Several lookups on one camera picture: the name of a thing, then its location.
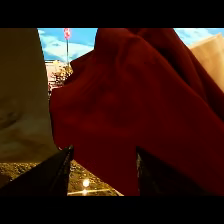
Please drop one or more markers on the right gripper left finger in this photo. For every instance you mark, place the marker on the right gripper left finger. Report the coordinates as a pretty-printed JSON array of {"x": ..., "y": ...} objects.
[{"x": 46, "y": 176}]

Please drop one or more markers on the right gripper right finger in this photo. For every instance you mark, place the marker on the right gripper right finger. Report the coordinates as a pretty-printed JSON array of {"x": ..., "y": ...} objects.
[{"x": 160, "y": 180}]

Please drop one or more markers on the red garment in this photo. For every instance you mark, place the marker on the red garment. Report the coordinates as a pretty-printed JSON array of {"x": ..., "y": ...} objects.
[{"x": 140, "y": 100}]

